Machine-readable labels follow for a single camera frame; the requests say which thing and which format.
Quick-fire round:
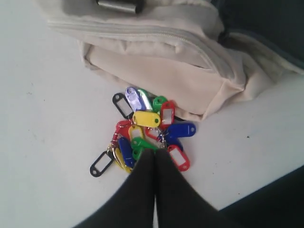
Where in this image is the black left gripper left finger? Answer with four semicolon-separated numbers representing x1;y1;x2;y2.
75;149;155;228

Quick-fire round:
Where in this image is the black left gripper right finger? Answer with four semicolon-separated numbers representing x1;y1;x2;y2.
154;149;240;228

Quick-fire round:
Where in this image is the colourful key tag bunch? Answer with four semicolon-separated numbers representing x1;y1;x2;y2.
89;87;196;178

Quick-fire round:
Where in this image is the cream fabric duffel bag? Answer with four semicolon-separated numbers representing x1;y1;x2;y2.
37;0;304;121

